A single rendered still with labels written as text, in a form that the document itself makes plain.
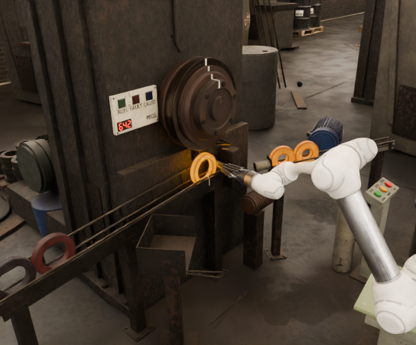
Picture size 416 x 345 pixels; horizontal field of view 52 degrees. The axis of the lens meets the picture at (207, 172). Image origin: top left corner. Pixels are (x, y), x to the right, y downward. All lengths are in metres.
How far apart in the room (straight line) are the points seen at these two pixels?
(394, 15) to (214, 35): 2.50
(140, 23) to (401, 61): 3.04
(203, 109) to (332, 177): 0.73
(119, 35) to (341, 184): 1.11
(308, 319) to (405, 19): 2.99
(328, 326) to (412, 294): 0.76
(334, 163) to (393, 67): 2.99
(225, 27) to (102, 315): 1.74
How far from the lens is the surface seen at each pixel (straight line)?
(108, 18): 1.93
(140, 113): 2.06
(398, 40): 4.56
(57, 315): 2.65
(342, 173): 1.65
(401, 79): 4.57
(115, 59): 1.95
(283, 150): 2.55
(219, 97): 2.09
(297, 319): 2.51
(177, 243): 1.99
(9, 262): 1.80
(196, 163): 2.25
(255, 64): 4.84
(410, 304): 1.84
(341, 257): 2.80
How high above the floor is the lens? 1.75
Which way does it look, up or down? 26 degrees down
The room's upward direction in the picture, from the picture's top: 1 degrees counter-clockwise
